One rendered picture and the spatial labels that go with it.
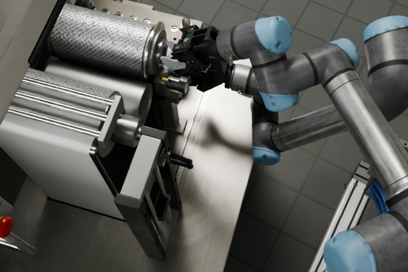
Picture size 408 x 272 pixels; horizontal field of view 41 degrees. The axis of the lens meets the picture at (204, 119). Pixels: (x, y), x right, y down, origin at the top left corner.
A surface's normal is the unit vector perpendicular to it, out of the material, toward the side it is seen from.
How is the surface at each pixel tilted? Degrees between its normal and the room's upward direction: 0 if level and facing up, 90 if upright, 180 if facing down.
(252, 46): 62
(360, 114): 25
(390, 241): 4
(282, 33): 50
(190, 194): 0
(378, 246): 7
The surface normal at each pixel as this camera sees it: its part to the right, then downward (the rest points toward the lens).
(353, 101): -0.40, -0.22
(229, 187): -0.02, -0.41
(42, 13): 0.79, -0.01
